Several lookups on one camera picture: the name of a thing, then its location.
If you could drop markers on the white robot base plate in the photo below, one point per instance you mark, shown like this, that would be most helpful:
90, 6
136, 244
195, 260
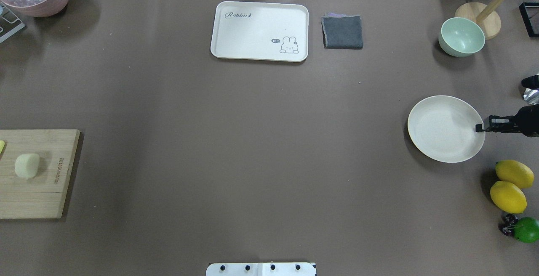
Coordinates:
262, 269

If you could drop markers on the wooden cutting board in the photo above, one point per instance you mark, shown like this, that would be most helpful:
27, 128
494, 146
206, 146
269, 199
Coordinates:
44, 196

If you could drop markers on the black glass tray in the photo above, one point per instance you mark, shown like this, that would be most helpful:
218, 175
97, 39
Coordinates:
530, 14

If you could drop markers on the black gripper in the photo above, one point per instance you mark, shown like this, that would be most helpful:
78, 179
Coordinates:
529, 121

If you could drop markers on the green bowl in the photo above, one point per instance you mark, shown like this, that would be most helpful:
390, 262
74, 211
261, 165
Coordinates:
460, 37

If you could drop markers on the lower yellow lemon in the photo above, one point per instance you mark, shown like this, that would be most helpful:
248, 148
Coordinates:
508, 197

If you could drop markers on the metal scoop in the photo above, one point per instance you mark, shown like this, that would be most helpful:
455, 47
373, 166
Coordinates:
531, 96

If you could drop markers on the grey folded cloth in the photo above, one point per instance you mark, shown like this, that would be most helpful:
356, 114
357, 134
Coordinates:
342, 31

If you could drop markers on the green lime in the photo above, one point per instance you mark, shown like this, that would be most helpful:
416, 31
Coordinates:
527, 230

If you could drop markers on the cream round plate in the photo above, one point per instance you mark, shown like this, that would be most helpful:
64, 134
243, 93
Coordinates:
444, 129

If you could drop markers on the upper yellow lemon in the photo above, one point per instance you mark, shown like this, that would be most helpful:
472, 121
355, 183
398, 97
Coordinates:
515, 172

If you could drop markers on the cream rabbit tray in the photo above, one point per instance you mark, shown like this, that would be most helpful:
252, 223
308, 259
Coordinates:
260, 31

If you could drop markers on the dark cherries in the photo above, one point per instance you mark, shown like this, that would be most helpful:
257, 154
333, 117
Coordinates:
509, 221

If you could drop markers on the white cup rack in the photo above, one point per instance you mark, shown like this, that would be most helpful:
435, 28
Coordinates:
10, 23

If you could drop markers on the wooden cup stand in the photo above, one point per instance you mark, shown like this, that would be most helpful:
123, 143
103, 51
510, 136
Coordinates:
485, 16

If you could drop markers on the yellow lemon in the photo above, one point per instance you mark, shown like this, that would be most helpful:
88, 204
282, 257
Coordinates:
515, 172
508, 197

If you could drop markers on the white steamed bun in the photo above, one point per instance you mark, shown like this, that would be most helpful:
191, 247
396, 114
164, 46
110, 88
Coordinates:
26, 165

